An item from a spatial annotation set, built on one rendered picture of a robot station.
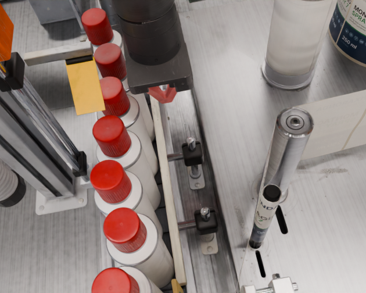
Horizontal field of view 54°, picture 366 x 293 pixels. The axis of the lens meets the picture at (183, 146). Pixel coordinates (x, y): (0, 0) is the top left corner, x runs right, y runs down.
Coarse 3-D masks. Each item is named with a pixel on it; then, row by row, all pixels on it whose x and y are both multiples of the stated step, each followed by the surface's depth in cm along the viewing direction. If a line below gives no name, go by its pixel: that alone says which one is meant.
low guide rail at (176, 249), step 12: (156, 108) 58; (156, 120) 57; (156, 132) 56; (168, 168) 54; (168, 180) 51; (168, 192) 51; (168, 204) 50; (168, 216) 49; (180, 240) 49; (180, 252) 46; (180, 264) 46; (180, 276) 45
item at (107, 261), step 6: (90, 0) 65; (96, 0) 66; (90, 6) 64; (96, 6) 64; (96, 120) 52; (96, 144) 50; (102, 216) 45; (102, 222) 44; (102, 228) 44; (102, 234) 44; (102, 240) 43; (102, 246) 43; (102, 252) 42; (102, 258) 42; (108, 258) 42; (102, 264) 42; (108, 264) 42
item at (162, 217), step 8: (152, 144) 59; (160, 176) 56; (160, 184) 55; (160, 192) 54; (160, 208) 54; (160, 216) 53; (168, 232) 52; (168, 240) 51; (168, 248) 50; (168, 288) 48; (184, 288) 47
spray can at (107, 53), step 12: (108, 48) 42; (120, 48) 42; (96, 60) 41; (108, 60) 41; (120, 60) 41; (108, 72) 42; (120, 72) 42; (132, 96) 46; (144, 96) 50; (144, 108) 50; (144, 120) 52
